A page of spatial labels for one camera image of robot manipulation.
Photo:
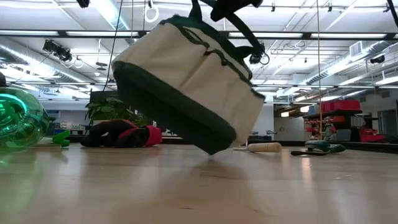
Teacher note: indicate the small green potted plant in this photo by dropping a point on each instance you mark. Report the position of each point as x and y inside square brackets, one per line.
[105, 109]

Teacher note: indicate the cream green canvas gardening bag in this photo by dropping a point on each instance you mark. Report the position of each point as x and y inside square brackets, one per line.
[186, 77]

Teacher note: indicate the black overhead camera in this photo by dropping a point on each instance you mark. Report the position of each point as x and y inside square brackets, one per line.
[256, 56]

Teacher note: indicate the small black ceiling device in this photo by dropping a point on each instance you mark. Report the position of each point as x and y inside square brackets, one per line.
[377, 59]

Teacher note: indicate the black ceiling mounted device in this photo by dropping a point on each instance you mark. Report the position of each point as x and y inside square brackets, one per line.
[62, 53]

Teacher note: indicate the shelf rack with red bins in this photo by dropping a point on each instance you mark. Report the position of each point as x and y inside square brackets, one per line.
[340, 105]

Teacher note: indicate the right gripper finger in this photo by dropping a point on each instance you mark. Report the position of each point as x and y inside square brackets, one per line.
[225, 9]
[253, 3]

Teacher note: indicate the red black gardening glove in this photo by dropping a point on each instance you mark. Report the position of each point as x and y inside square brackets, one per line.
[124, 133]

